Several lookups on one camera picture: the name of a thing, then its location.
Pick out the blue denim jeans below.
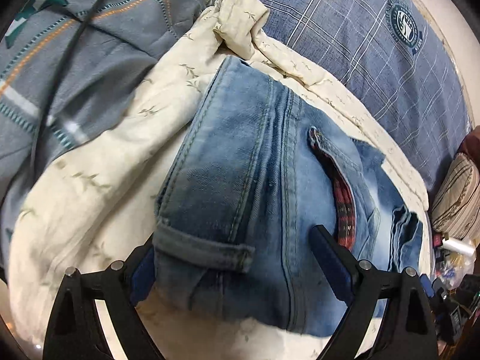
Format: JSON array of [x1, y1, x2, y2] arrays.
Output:
[[153, 57, 423, 336]]

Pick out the white bottle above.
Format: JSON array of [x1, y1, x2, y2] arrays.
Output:
[[441, 237, 476, 258]]

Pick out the cream leaf-print quilt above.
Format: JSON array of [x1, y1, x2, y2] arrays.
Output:
[[8, 0, 429, 351]]

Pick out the beige striped cushion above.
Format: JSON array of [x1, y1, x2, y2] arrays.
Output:
[[430, 153, 479, 241]]

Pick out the grey patterned blanket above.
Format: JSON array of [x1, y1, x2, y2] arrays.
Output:
[[1, 0, 215, 266]]

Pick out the blue plaid pillow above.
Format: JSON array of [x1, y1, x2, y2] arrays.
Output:
[[260, 0, 470, 194]]

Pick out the black cable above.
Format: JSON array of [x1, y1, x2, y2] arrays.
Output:
[[28, 0, 140, 173]]

